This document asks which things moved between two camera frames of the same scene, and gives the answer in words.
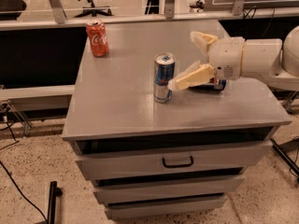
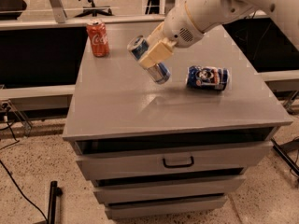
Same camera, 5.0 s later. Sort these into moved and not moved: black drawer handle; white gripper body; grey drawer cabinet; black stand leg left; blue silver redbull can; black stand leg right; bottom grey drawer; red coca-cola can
Moved: blue silver redbull can; white gripper body
Not moved: grey drawer cabinet; black drawer handle; black stand leg left; black stand leg right; bottom grey drawer; red coca-cola can
